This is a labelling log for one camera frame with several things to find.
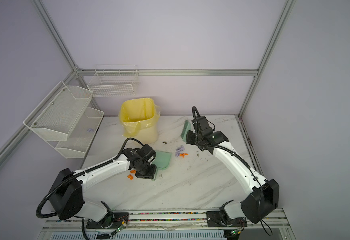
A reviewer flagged green hand brush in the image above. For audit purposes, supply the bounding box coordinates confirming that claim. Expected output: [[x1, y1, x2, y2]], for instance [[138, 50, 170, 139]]
[[181, 120, 193, 142]]

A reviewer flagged green dustpan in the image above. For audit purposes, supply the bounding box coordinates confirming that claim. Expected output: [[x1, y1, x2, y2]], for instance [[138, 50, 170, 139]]
[[152, 151, 171, 181]]

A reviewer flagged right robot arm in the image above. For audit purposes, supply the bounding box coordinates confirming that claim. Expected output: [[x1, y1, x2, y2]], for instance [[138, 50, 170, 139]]
[[182, 106, 280, 225]]

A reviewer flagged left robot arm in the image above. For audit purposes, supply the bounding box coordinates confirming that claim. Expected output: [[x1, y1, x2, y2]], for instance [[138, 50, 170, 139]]
[[35, 138, 157, 229]]

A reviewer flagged orange scraps left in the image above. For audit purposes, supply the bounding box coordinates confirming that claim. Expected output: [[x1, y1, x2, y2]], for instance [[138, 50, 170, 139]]
[[127, 170, 136, 180]]

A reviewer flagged purple paper scrap centre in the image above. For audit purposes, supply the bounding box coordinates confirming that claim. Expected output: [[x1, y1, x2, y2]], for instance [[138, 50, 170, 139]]
[[176, 146, 185, 157]]

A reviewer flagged orange paper scrap near dustpan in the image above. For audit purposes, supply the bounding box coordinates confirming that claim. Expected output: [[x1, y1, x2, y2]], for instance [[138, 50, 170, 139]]
[[179, 153, 188, 158]]

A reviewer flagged cream trash bin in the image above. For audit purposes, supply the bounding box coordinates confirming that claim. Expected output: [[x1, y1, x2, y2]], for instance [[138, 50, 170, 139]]
[[118, 98, 160, 145]]

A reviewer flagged yellow bin liner bag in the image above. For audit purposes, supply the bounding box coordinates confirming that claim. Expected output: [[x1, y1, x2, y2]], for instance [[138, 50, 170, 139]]
[[118, 98, 161, 139]]

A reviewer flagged lower white mesh shelf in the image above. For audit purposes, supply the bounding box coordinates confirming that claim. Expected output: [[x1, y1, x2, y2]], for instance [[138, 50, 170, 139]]
[[55, 108, 104, 159]]

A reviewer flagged white mesh shelf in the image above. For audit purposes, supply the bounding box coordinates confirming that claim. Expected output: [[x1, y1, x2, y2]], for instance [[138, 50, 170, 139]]
[[23, 82, 93, 142], [55, 108, 104, 159]]

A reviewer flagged upper white mesh shelf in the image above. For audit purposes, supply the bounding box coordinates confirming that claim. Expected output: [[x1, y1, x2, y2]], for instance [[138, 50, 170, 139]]
[[23, 82, 93, 142]]

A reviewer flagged white wire wall basket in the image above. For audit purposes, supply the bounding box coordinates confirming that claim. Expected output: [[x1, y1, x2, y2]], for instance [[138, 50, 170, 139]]
[[87, 65, 140, 97]]

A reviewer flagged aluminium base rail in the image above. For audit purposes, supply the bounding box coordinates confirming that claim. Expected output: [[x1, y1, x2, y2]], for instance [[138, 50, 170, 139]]
[[38, 209, 296, 240]]

